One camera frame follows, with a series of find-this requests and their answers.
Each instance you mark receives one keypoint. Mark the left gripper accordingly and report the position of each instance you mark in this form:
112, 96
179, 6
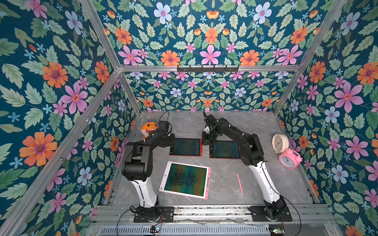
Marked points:
172, 135

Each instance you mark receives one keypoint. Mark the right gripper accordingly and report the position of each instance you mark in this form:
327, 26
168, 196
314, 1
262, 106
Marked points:
206, 137

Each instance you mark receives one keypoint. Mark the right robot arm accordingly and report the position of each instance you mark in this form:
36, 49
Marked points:
252, 155

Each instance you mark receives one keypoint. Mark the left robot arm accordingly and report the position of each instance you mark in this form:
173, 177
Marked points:
138, 165

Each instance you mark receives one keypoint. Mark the right red writing tablet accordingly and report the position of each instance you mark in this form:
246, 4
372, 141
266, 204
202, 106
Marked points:
224, 150

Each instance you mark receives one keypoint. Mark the red writing tablet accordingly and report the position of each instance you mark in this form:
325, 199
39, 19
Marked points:
224, 150
186, 147

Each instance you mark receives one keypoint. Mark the left red writing tablet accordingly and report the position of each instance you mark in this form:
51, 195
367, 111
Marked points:
186, 147

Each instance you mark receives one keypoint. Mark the pink white writing tablet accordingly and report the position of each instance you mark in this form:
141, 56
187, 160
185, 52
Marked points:
186, 180

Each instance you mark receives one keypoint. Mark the pink stylus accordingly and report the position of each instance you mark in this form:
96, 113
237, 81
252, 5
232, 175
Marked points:
240, 185

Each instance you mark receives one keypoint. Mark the orange shark plush toy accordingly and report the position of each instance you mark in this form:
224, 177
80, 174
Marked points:
147, 128

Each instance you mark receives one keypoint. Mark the beige round clock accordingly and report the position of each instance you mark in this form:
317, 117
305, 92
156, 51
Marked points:
280, 143

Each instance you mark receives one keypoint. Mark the pink alarm clock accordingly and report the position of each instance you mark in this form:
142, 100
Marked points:
290, 159

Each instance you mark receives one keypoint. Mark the white vent grille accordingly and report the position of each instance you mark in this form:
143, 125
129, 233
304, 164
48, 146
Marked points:
185, 230

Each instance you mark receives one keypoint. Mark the black hook rail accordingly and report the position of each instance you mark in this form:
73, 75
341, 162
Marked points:
208, 68

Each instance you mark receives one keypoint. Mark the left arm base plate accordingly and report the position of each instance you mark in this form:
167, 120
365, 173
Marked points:
165, 214

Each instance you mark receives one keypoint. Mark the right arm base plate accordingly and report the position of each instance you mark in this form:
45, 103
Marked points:
260, 214

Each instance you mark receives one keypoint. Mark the aluminium front rail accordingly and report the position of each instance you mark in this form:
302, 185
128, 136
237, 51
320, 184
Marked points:
239, 214

